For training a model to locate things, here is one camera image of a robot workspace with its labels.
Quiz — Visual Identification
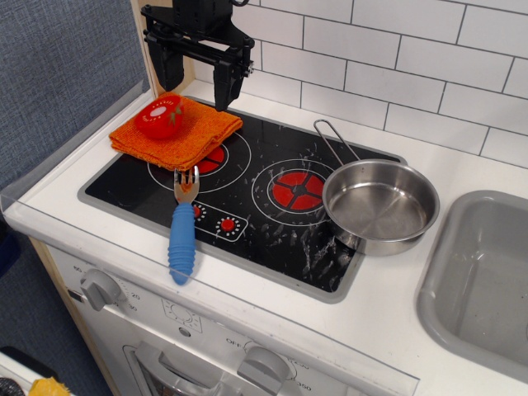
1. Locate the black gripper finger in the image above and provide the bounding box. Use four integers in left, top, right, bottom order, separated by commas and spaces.
148, 42, 184, 92
214, 60, 244, 111

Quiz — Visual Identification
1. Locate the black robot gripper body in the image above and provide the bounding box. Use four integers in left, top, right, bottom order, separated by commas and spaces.
141, 1, 254, 77

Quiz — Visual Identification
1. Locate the blue handled metal fork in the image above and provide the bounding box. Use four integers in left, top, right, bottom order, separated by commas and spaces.
167, 166, 200, 285

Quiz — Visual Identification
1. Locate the orange folded cloth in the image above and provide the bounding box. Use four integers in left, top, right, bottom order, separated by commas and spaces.
109, 92, 243, 171

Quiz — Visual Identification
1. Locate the light wooden side panel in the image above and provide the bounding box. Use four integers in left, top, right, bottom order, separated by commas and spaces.
130, 0, 196, 98

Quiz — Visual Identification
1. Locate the red toy tomato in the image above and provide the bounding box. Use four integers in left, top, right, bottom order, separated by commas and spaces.
134, 95, 183, 139

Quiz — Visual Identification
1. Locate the black toy stovetop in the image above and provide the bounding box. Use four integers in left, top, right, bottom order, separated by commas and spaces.
77, 96, 408, 305

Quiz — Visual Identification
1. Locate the stainless steel pan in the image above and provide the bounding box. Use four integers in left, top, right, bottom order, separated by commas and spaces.
313, 119, 441, 257

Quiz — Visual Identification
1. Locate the grey left oven knob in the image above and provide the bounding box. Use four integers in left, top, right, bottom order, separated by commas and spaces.
81, 269, 121, 312

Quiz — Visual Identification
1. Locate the grey oven knob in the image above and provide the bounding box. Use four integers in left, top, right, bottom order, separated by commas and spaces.
81, 269, 121, 312
237, 346, 295, 395

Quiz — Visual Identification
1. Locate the grey right oven knob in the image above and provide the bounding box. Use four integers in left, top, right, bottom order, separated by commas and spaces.
237, 346, 295, 395

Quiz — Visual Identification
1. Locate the toy oven door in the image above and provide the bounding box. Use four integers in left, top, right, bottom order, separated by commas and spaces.
122, 340, 356, 396

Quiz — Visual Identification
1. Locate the grey toy sink basin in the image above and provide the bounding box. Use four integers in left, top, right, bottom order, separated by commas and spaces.
417, 191, 527, 382

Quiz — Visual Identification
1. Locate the yellow object at corner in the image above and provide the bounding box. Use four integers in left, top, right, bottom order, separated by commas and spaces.
28, 377, 71, 396

